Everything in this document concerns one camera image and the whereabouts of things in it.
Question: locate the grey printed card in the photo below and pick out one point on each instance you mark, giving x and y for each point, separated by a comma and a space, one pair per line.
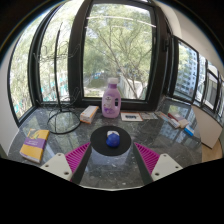
149, 115

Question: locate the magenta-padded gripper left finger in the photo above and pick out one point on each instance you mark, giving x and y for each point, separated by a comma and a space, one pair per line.
76, 159

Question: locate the yellow and purple book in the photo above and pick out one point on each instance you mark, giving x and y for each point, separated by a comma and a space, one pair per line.
34, 145

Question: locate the white card with dark print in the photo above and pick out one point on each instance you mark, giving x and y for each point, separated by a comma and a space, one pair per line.
131, 116

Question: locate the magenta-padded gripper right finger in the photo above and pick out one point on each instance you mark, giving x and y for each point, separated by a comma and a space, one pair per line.
149, 160

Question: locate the red flat box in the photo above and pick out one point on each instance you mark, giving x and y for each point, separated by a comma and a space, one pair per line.
175, 116

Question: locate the blue small box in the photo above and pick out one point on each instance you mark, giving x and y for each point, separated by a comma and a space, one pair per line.
189, 130

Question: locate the striped flat booklet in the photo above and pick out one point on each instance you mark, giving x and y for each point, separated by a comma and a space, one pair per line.
165, 117

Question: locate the beige box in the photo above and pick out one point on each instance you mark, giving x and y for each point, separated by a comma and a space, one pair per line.
183, 123

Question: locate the blue and white computer mouse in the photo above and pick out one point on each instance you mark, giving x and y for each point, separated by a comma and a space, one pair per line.
113, 140

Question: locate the black round mouse pad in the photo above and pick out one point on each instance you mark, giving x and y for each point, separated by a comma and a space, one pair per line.
98, 141

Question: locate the purple detergent bottle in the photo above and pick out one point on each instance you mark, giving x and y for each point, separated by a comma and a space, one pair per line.
111, 101

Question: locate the white and orange carton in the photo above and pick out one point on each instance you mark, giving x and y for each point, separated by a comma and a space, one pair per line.
89, 114

